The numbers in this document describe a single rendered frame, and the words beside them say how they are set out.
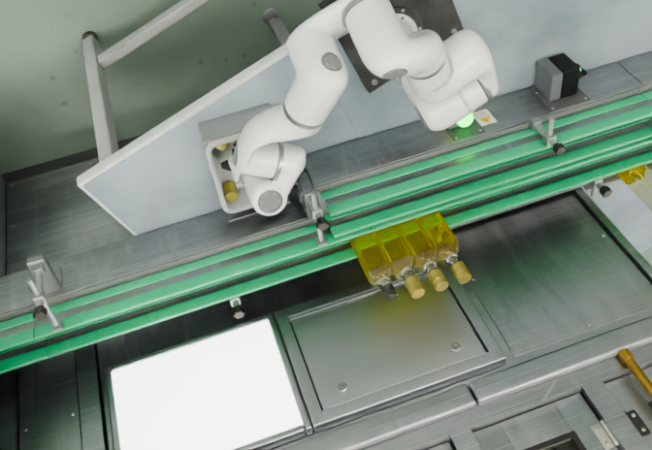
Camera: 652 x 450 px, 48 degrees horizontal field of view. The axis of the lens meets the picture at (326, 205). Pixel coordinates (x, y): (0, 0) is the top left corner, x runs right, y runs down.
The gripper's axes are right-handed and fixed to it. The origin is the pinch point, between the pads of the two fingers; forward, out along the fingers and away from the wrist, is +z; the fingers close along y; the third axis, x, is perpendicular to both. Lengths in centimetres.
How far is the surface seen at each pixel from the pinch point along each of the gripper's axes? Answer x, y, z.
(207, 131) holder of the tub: 7.1, -7.4, -0.5
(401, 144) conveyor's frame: -10.9, 37.7, 0.8
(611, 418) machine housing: -58, 56, -59
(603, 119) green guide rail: -15, 88, -10
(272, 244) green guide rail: -24.4, -0.2, -4.3
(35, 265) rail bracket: -12, -53, -3
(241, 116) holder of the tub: 7.6, 1.0, 1.2
